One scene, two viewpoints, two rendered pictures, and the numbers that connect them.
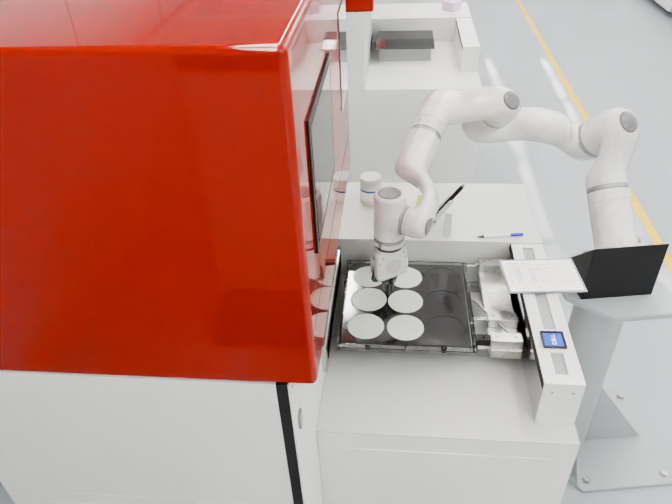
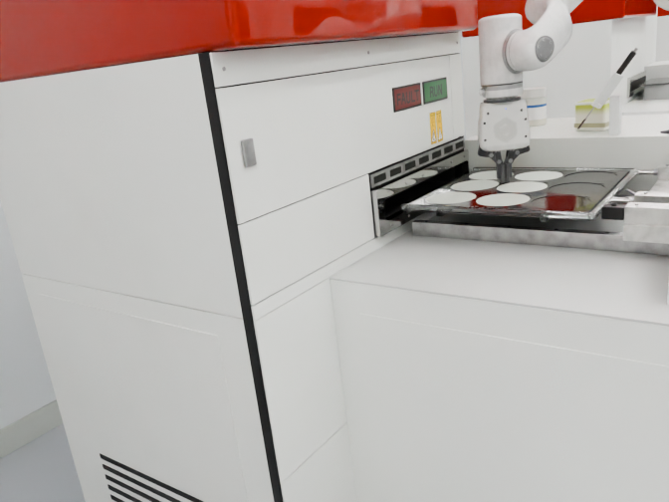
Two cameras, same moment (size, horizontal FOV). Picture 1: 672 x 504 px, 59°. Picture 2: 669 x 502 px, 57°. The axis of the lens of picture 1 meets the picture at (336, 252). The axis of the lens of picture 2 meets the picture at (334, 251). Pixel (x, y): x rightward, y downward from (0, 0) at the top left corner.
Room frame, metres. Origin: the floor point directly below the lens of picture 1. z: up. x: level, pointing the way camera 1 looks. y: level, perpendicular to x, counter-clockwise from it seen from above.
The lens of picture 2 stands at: (0.02, -0.46, 1.19)
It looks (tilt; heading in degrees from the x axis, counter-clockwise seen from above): 17 degrees down; 30
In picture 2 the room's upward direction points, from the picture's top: 7 degrees counter-clockwise
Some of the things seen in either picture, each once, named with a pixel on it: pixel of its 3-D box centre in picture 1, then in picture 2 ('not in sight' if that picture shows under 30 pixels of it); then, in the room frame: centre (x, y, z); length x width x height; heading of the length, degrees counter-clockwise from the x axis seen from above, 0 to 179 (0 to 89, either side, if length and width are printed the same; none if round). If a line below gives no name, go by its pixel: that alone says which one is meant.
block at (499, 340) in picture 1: (506, 340); (653, 213); (1.11, -0.44, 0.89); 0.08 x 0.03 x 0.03; 83
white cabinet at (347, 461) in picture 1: (432, 394); (582, 390); (1.34, -0.31, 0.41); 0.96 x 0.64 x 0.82; 173
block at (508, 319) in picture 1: (502, 319); (661, 201); (1.19, -0.45, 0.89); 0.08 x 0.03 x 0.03; 83
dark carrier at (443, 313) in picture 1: (405, 301); (522, 187); (1.28, -0.19, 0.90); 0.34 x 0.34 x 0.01; 83
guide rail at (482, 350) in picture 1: (426, 347); (532, 235); (1.15, -0.24, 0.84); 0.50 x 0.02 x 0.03; 83
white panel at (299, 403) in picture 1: (317, 313); (374, 145); (1.12, 0.05, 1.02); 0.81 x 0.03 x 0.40; 173
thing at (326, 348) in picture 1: (332, 303); (426, 188); (1.29, 0.02, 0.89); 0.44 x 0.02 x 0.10; 173
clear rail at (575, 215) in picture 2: (406, 347); (489, 211); (1.10, -0.17, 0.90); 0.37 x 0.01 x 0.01; 83
